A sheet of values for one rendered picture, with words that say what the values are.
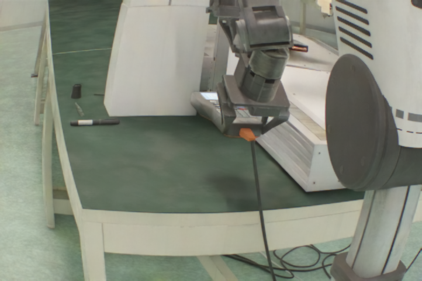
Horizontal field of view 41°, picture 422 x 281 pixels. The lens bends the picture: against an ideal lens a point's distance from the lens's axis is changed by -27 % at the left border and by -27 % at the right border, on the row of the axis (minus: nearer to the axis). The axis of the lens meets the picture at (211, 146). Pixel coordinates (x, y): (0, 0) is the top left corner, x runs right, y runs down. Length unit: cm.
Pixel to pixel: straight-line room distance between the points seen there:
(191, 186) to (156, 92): 41
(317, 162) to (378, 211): 56
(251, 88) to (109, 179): 34
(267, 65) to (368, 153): 44
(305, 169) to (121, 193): 35
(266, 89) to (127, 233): 34
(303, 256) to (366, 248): 194
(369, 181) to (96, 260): 66
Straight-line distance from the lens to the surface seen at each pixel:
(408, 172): 72
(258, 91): 113
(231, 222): 125
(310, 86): 177
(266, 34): 104
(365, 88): 69
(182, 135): 159
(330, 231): 136
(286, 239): 131
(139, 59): 165
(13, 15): 859
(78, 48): 258
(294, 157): 139
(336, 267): 85
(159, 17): 164
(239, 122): 121
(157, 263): 257
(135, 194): 126
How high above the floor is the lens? 125
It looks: 19 degrees down
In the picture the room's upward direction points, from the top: 7 degrees clockwise
